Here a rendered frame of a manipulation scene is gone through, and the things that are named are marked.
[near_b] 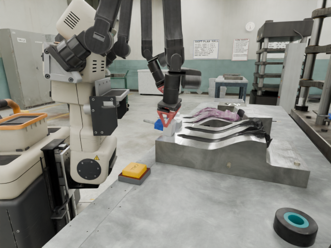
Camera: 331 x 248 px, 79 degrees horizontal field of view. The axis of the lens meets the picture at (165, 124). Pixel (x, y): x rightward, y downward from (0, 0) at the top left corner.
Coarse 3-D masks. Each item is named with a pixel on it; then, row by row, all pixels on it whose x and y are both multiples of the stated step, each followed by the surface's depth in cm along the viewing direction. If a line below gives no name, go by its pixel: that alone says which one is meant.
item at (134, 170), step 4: (132, 164) 68; (136, 164) 68; (140, 164) 68; (144, 164) 68; (124, 168) 66; (128, 168) 66; (132, 168) 66; (136, 168) 66; (140, 168) 66; (144, 168) 67; (124, 172) 65; (128, 172) 64; (132, 172) 64; (136, 172) 63; (140, 172) 64; (132, 176) 64; (136, 176) 64
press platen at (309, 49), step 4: (328, 44) 139; (308, 48) 154; (312, 48) 151; (316, 48) 149; (320, 48) 146; (324, 48) 143; (328, 48) 138; (304, 52) 159; (308, 52) 154; (312, 52) 152; (316, 52) 152; (320, 52) 152; (324, 52) 145; (328, 52) 144
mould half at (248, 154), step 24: (168, 144) 74; (192, 144) 73; (216, 144) 72; (240, 144) 65; (264, 144) 62; (288, 144) 79; (216, 168) 70; (240, 168) 67; (264, 168) 64; (288, 168) 62
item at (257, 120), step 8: (248, 120) 82; (256, 120) 81; (192, 128) 91; (200, 128) 90; (232, 128) 82; (248, 128) 72; (256, 128) 72; (184, 136) 81; (192, 136) 81; (232, 136) 74
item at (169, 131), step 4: (144, 120) 83; (148, 120) 83; (160, 120) 82; (172, 120) 80; (156, 124) 80; (160, 124) 79; (172, 124) 77; (156, 128) 81; (160, 128) 80; (164, 128) 79; (168, 128) 78; (172, 128) 78; (164, 132) 80; (168, 132) 79; (172, 132) 80
